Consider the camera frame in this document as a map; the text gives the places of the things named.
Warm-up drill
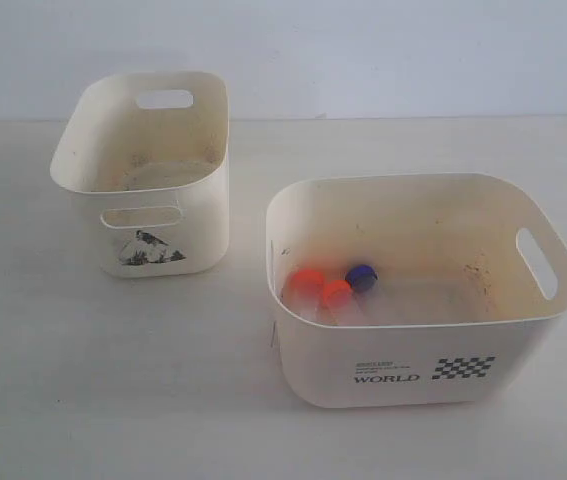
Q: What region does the blue-capped clear tube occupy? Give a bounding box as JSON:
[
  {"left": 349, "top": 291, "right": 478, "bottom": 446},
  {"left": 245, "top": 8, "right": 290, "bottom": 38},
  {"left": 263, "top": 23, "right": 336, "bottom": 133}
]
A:
[{"left": 345, "top": 264, "right": 408, "bottom": 326}]

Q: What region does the large cream WORLD bin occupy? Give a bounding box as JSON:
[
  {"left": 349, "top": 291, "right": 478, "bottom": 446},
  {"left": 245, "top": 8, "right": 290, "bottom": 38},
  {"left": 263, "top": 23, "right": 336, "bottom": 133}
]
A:
[{"left": 265, "top": 173, "right": 567, "bottom": 408}]

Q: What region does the small cream plastic bin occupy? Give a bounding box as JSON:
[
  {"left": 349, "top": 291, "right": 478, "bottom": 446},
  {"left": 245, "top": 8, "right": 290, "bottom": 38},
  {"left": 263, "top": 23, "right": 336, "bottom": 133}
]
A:
[{"left": 50, "top": 71, "right": 230, "bottom": 278}]

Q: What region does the orange-capped clear tube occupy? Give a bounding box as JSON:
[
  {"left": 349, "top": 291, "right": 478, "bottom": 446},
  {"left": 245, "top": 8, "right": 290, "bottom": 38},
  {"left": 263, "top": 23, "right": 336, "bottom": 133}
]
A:
[
  {"left": 321, "top": 279, "right": 368, "bottom": 327},
  {"left": 285, "top": 268, "right": 325, "bottom": 323}
]

